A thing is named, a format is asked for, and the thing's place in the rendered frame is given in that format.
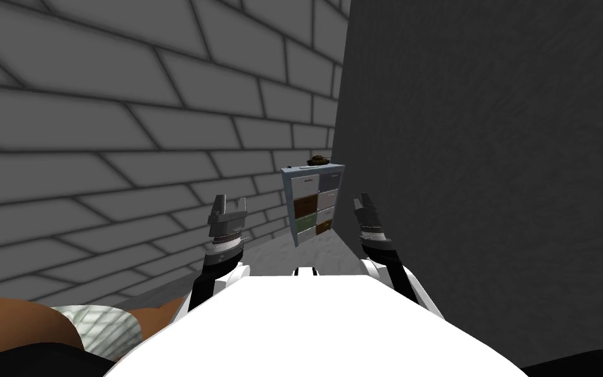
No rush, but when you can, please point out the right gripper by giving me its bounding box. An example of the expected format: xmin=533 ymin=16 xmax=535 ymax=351
xmin=353 ymin=192 xmax=386 ymax=238

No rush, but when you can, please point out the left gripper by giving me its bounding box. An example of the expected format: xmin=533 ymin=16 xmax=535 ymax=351
xmin=207 ymin=194 xmax=249 ymax=241

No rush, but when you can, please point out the pale blue drawer cabinet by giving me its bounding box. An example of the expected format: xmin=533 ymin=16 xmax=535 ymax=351
xmin=280 ymin=153 xmax=347 ymax=249

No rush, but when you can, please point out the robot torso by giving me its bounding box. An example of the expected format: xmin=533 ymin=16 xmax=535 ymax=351
xmin=103 ymin=266 xmax=530 ymax=377

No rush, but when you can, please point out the brown sofa with pale cushion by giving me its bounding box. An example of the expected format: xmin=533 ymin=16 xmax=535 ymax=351
xmin=0 ymin=295 xmax=190 ymax=364

